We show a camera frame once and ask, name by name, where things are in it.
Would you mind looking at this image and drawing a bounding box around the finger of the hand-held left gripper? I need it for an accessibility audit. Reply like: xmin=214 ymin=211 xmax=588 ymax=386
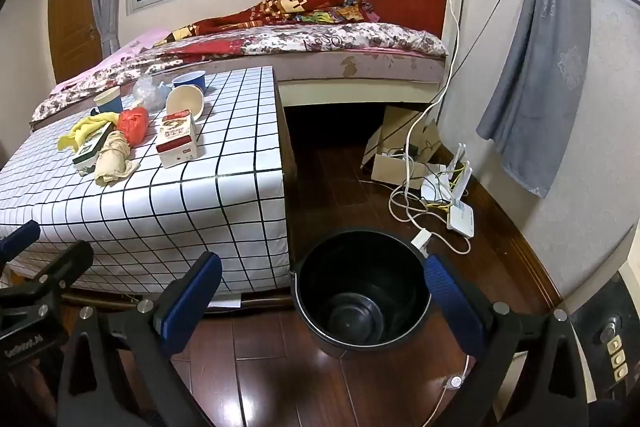
xmin=0 ymin=220 xmax=42 ymax=265
xmin=0 ymin=239 xmax=95 ymax=308

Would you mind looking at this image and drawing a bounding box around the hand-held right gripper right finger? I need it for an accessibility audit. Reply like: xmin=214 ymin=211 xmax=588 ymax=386
xmin=424 ymin=254 xmax=588 ymax=427

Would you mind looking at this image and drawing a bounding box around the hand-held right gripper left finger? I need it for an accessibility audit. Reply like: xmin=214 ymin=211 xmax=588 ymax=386
xmin=56 ymin=251 xmax=223 ymax=427

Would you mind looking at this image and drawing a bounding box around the green and white box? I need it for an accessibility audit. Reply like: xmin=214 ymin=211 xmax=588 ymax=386
xmin=71 ymin=129 xmax=118 ymax=178

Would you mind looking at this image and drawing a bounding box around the beige cloth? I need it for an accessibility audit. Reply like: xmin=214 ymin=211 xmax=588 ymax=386
xmin=94 ymin=130 xmax=141 ymax=186

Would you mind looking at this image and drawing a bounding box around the yellow rag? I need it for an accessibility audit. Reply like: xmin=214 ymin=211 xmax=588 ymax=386
xmin=57 ymin=113 xmax=121 ymax=152

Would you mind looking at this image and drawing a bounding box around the black bucket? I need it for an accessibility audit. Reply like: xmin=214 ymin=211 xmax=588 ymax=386
xmin=290 ymin=229 xmax=436 ymax=360

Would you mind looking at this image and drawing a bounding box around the red plastic bag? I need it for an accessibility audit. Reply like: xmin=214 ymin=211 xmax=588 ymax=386
xmin=116 ymin=106 xmax=150 ymax=146

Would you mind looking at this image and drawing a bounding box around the red and white carton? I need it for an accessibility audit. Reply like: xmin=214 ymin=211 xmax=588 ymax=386
xmin=156 ymin=109 xmax=197 ymax=169

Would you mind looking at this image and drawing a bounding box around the blue paper cup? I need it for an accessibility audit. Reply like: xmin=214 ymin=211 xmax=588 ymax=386
xmin=93 ymin=86 xmax=123 ymax=115

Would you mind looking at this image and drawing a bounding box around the clear plastic bag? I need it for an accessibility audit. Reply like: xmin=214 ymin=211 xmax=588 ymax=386
xmin=131 ymin=74 xmax=168 ymax=112

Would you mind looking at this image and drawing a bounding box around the beige paper bowl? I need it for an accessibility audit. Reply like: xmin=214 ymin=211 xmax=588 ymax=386
xmin=165 ymin=84 xmax=206 ymax=120

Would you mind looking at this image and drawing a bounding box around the blue bowl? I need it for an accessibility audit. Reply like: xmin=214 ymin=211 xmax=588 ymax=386
xmin=171 ymin=70 xmax=207 ymax=94

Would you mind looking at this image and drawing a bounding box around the white power adapter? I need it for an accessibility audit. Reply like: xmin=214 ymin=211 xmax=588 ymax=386
xmin=411 ymin=229 xmax=432 ymax=258

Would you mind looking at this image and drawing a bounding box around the flat white modem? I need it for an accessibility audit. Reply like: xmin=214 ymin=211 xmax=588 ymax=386
xmin=446 ymin=199 xmax=475 ymax=239

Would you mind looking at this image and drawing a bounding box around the white checked tablecloth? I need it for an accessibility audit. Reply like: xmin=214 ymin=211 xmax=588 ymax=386
xmin=0 ymin=66 xmax=292 ymax=303

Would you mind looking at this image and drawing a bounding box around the white router with antennas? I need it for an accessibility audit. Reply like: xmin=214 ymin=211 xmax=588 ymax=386
xmin=420 ymin=144 xmax=473 ymax=208

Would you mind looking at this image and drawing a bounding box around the cardboard box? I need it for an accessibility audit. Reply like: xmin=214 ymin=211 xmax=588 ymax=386
xmin=361 ymin=104 xmax=448 ymax=188

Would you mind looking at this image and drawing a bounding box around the pink bed sheet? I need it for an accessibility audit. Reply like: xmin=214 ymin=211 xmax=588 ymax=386
xmin=50 ymin=27 xmax=173 ymax=95

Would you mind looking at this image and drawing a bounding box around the wooden door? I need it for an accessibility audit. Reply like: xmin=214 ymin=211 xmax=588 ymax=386
xmin=47 ymin=0 xmax=103 ymax=85

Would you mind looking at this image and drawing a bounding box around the long grey curtain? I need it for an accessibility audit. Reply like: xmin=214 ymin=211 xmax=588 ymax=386
xmin=476 ymin=0 xmax=591 ymax=198

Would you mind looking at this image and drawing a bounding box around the bed with floral bedding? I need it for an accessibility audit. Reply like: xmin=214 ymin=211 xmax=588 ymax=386
xmin=30 ymin=22 xmax=449 ymax=132

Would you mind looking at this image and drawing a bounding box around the red printed blanket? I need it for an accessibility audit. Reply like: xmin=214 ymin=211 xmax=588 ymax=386
xmin=155 ymin=0 xmax=376 ymax=48

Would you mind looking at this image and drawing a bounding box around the white cable with switch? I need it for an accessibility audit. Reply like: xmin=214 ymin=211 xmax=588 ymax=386
xmin=430 ymin=354 xmax=473 ymax=427

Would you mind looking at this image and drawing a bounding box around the yellow network cable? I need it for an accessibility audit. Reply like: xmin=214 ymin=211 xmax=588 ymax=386
xmin=425 ymin=161 xmax=473 ymax=210

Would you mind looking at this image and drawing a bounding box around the thin black cable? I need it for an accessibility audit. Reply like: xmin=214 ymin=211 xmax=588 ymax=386
xmin=367 ymin=0 xmax=530 ymax=162

